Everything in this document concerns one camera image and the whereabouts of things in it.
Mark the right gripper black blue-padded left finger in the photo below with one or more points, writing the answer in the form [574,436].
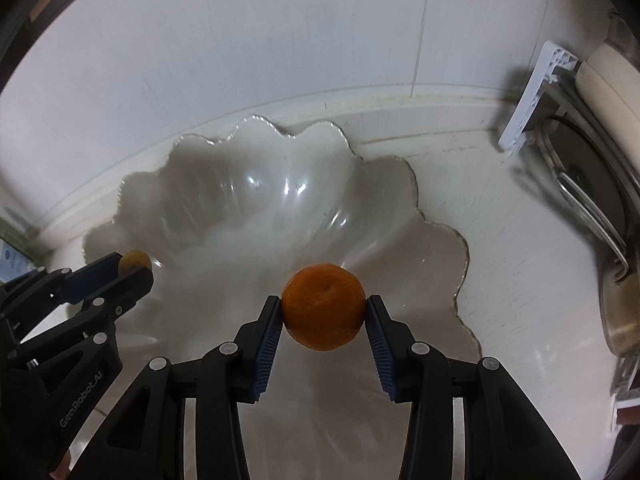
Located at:
[142,436]

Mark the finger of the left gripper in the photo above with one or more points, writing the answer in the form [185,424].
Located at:
[29,299]
[110,294]

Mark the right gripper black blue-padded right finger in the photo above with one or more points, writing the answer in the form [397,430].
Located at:
[505,437]

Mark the small tan longan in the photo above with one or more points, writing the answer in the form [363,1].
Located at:
[134,260]

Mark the orange tangerine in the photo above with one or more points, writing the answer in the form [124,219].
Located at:
[323,306]

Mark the person hand holding gripper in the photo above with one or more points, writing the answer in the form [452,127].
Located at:
[62,471]

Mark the white pump bottle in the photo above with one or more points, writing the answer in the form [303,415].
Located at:
[13,263]

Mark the glass jar red sauce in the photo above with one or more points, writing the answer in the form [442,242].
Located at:
[627,411]

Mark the white scalloped ceramic bowl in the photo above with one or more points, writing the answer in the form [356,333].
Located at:
[227,224]

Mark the stainless steel pot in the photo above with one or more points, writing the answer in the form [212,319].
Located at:
[619,305]

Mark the white metal corner shelf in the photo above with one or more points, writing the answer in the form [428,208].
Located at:
[551,60]

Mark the cream pot with steamer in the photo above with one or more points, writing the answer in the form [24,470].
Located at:
[609,85]

